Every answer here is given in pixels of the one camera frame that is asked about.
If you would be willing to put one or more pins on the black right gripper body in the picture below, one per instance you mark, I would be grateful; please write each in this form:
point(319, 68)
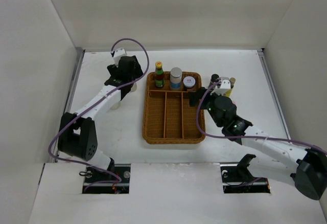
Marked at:
point(210, 107)

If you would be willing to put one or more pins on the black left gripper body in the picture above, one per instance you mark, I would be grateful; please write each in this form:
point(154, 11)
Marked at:
point(137, 71)

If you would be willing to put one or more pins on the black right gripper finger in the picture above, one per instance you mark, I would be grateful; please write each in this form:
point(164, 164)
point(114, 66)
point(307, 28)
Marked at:
point(194, 97)
point(202, 90)

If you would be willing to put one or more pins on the white lid spice jar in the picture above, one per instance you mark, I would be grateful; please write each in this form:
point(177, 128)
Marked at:
point(189, 82)

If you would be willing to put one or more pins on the dark pepper spice bottle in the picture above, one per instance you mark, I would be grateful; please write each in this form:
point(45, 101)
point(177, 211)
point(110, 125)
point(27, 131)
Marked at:
point(214, 78)

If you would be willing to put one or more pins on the tall white pearl jar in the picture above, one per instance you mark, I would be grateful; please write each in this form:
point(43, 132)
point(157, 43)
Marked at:
point(175, 79)

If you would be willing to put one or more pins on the green label sauce bottle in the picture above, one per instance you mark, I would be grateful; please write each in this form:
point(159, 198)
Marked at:
point(159, 75)

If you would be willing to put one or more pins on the small black knob shaker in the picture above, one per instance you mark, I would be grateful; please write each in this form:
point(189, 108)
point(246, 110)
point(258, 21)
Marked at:
point(116, 106)

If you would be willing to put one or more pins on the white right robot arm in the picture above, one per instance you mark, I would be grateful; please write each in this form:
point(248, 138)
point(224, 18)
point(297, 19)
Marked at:
point(297, 163)

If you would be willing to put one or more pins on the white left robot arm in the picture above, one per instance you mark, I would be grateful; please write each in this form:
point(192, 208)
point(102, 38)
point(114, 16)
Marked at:
point(79, 138)

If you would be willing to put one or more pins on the yellow label brown bottle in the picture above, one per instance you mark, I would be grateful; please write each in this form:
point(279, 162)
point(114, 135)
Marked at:
point(232, 83)

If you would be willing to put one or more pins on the brown wicker divided basket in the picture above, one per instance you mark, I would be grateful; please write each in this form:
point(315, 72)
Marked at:
point(168, 117)

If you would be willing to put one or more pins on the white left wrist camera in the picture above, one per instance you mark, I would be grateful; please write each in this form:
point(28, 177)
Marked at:
point(118, 54)

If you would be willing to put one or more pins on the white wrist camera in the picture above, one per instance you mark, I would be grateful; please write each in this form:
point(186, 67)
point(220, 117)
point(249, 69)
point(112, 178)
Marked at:
point(118, 54)
point(223, 86)

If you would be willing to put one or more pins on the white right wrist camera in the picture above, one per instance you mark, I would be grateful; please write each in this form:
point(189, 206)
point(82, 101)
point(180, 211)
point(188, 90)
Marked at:
point(223, 86)

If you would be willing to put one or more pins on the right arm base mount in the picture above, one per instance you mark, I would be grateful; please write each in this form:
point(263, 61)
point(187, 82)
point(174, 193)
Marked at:
point(236, 178)

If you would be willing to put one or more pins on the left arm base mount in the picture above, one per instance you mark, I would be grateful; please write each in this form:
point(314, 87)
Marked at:
point(96, 182)

